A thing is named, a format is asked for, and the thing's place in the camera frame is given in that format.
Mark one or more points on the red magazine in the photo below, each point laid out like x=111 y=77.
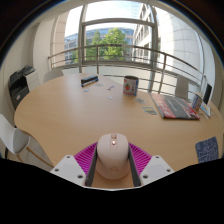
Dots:
x=175 y=106

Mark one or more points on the white chair with wooden legs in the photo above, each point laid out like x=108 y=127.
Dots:
x=11 y=138

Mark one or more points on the beige computer mouse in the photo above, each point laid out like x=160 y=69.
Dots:
x=112 y=155

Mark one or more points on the black and blue box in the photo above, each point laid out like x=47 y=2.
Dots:
x=89 y=80

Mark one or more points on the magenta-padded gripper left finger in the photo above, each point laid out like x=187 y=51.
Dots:
x=85 y=159

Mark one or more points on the dark blue patterned mouse pad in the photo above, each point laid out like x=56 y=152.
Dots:
x=207 y=150

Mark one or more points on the black office printer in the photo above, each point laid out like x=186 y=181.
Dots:
x=20 y=86

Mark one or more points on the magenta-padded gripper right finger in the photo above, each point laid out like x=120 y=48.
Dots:
x=141 y=160

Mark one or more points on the grey metal railing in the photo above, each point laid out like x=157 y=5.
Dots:
x=116 y=45

